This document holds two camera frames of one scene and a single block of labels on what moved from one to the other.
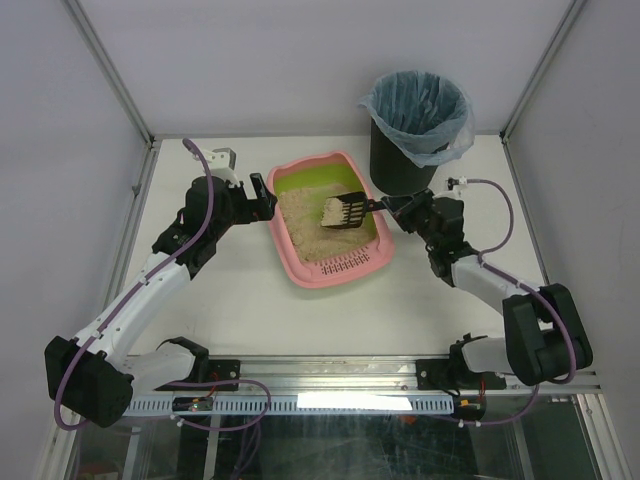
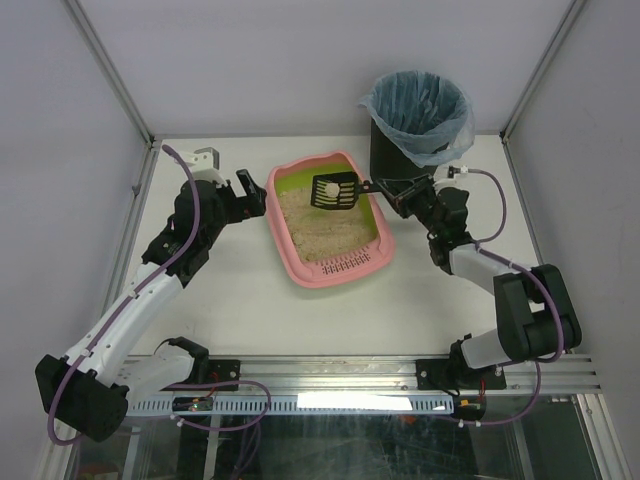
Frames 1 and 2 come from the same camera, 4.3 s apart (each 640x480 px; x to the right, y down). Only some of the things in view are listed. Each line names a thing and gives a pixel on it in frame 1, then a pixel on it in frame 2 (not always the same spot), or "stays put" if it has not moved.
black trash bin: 392,171 stays put
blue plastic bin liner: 423,117 stays put
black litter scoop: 347,210 -> 338,190
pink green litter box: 327,229 stays put
